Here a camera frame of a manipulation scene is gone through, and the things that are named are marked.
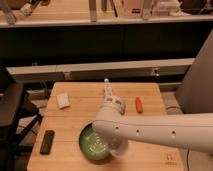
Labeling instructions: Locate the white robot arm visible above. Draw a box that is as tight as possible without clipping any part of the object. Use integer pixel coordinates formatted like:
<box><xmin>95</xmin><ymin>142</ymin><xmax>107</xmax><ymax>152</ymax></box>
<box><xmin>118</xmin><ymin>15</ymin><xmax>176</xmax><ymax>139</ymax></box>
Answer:
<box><xmin>92</xmin><ymin>96</ymin><xmax>213</xmax><ymax>154</ymax></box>

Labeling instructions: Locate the green ceramic bowl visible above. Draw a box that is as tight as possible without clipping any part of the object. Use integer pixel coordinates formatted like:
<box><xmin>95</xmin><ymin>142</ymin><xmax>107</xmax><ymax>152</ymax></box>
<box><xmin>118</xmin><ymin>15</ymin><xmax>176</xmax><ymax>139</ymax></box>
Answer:
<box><xmin>79</xmin><ymin>123</ymin><xmax>111</xmax><ymax>161</ymax></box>

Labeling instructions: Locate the white bottle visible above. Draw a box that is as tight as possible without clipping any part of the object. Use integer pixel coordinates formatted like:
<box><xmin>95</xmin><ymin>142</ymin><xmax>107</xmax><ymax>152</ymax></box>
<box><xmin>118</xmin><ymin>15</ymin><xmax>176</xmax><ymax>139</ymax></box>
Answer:
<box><xmin>104</xmin><ymin>78</ymin><xmax>113</xmax><ymax>100</ymax></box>

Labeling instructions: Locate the orange carrot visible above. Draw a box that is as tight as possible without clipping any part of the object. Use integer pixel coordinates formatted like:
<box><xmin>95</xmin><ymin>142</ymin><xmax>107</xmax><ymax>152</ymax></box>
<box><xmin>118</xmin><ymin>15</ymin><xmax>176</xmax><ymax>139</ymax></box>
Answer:
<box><xmin>135</xmin><ymin>97</ymin><xmax>143</xmax><ymax>113</ymax></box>

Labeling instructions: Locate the white sponge block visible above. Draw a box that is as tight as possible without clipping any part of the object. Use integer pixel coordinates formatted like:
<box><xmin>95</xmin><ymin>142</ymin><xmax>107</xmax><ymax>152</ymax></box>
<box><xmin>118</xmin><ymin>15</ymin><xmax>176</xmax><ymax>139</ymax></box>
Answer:
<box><xmin>57</xmin><ymin>93</ymin><xmax>70</xmax><ymax>109</ymax></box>

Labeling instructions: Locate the black remote control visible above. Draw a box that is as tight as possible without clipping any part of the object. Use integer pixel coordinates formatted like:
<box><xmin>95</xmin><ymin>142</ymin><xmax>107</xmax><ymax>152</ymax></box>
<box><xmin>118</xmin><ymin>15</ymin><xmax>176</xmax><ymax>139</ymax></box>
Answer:
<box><xmin>40</xmin><ymin>130</ymin><xmax>55</xmax><ymax>155</ymax></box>

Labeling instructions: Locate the black side table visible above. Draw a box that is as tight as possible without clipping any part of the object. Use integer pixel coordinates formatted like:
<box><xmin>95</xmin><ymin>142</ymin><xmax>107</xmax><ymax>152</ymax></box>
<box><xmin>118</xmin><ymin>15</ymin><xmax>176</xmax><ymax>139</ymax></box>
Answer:
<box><xmin>0</xmin><ymin>65</ymin><xmax>43</xmax><ymax>171</ymax></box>

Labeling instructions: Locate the grey metal rail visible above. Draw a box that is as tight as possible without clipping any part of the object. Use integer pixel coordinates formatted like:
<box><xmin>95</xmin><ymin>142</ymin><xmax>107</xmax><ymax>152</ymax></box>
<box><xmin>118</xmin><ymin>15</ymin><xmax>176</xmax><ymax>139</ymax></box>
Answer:
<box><xmin>8</xmin><ymin>58</ymin><xmax>194</xmax><ymax>83</ymax></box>

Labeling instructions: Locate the black cable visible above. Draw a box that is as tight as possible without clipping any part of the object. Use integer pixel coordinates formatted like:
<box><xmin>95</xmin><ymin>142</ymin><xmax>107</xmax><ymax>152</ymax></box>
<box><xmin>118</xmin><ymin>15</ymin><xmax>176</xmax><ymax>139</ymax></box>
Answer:
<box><xmin>185</xmin><ymin>148</ymin><xmax>191</xmax><ymax>171</ymax></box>

